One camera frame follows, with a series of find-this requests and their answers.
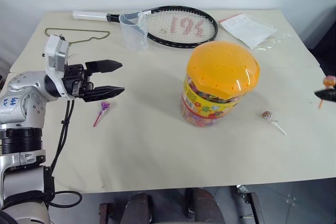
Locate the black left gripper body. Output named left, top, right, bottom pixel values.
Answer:
left=62, top=63, right=95, bottom=100

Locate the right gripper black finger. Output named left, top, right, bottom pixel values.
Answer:
left=313, top=87, right=336, bottom=102

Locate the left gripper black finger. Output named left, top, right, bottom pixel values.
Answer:
left=85, top=59, right=123, bottom=75
left=82, top=85, right=125, bottom=103

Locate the orange-stick lollipop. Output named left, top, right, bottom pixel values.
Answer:
left=318, top=75, right=336, bottom=110

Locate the clear plastic lollipop jar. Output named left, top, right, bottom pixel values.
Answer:
left=180, top=75, right=253, bottom=129

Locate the orange perforated jar lid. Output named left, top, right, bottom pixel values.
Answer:
left=186, top=40, right=261, bottom=102

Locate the purple lollipop with pink stick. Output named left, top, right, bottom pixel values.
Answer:
left=92, top=101, right=111, bottom=128

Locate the clear plastic measuring jug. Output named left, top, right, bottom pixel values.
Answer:
left=118, top=9, right=150, bottom=51

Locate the black tennis racket white grip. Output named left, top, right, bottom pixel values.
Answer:
left=72, top=5, right=219, bottom=50

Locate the black object beside table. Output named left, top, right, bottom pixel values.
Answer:
left=305, top=5, right=336, bottom=78

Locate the brown lollipop with white stick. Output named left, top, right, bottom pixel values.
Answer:
left=261, top=111, right=288, bottom=136

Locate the clear plastic zip bag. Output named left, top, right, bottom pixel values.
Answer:
left=218, top=12, right=300, bottom=52

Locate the beige table cover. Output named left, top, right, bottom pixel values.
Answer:
left=9, top=8, right=336, bottom=195

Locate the white paper sheet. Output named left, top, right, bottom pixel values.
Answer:
left=218, top=12, right=278, bottom=50

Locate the dark brown rounded shape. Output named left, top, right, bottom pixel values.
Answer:
left=193, top=188, right=225, bottom=224
left=125, top=192, right=160, bottom=224

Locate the metal table leg with castor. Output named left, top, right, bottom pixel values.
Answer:
left=235, top=185, right=265, bottom=224

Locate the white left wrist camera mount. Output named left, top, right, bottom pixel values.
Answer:
left=43, top=34, right=71, bottom=98

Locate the olive wire clothes hanger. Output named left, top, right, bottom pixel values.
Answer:
left=44, top=27, right=111, bottom=45

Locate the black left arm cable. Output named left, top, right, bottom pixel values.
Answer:
left=48, top=99, right=83, bottom=208

